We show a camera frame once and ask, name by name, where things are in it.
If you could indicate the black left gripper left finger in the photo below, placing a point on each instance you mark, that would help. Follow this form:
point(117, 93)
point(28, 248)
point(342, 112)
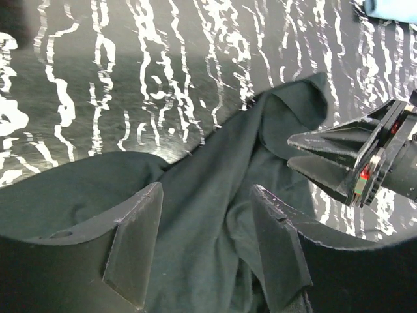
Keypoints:
point(102, 264)

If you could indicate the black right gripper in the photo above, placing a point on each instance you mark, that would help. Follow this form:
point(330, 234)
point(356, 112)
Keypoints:
point(389, 162)

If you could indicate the folded grey-blue t shirt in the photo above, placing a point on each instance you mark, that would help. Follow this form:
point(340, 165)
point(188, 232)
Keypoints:
point(397, 10)

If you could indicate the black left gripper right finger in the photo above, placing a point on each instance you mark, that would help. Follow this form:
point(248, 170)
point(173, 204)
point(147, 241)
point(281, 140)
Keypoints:
point(310, 267)

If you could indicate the black t shirt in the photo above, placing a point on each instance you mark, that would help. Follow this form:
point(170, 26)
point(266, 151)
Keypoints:
point(206, 256)

